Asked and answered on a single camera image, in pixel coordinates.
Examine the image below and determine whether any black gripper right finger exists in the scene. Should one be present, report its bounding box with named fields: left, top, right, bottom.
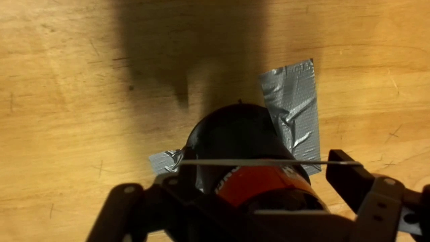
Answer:
left=326, top=148, right=430, bottom=242

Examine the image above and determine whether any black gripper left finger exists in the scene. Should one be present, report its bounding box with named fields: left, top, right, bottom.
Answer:
left=85, top=146, right=253, bottom=242

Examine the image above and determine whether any thin tan elastic band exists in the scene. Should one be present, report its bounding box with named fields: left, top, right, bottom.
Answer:
left=179, top=157, right=366, bottom=168

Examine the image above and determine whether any black bottle orange label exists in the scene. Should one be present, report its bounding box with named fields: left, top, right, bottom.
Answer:
left=182, top=102, right=330, bottom=212

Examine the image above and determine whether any large gray duct tape strip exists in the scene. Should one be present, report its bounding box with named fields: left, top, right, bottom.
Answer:
left=259, top=58, right=324, bottom=176

